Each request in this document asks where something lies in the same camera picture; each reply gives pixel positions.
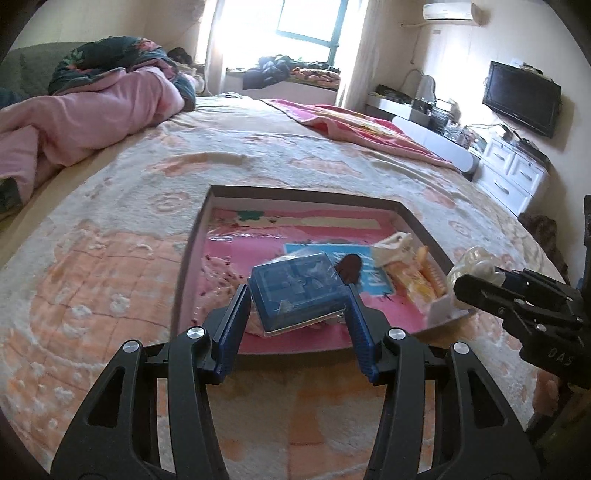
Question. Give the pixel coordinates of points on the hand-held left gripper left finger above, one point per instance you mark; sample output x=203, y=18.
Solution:
x=231, y=330

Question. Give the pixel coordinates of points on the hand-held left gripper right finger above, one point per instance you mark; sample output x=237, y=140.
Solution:
x=362, y=330

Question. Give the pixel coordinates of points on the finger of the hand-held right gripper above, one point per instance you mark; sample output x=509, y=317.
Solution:
x=535, y=284
x=485, y=295

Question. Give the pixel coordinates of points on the brown hair clip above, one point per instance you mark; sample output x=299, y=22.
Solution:
x=350, y=269

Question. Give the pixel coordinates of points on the dark shallow cardboard tray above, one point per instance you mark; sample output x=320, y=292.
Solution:
x=295, y=341

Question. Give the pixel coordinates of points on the blue jewelry box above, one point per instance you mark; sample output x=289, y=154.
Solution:
x=298, y=290

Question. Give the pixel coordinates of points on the white hair claw clip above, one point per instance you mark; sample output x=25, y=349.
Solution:
x=392, y=249

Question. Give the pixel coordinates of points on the person's right hand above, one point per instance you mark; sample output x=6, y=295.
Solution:
x=547, y=392

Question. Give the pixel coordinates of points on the pink floral cloth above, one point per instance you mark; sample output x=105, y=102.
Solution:
x=221, y=279

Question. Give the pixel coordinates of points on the blue printed card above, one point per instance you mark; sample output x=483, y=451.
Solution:
x=374, y=277

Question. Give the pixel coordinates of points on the white drawer cabinet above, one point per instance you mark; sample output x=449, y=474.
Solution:
x=510, y=173

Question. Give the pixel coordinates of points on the white bed footboard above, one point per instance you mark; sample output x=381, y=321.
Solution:
x=438, y=143

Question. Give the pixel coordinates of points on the black television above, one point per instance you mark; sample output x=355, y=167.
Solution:
x=521, y=99

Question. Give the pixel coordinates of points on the red pink blanket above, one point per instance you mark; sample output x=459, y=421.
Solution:
x=369, y=129

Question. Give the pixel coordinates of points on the pink quilt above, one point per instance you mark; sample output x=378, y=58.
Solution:
x=83, y=120

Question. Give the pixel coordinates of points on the pile of clothes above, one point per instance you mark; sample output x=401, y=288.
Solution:
x=291, y=71

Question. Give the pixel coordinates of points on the beige curtain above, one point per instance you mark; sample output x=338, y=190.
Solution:
x=355, y=50

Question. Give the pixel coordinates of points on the white air conditioner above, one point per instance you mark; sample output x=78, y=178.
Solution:
x=449, y=11

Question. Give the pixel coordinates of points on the dark floral quilt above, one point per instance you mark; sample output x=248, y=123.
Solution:
x=115, y=53

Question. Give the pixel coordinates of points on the window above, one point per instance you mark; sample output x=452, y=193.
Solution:
x=304, y=23

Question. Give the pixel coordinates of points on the green headboard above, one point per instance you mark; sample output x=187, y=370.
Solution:
x=23, y=64

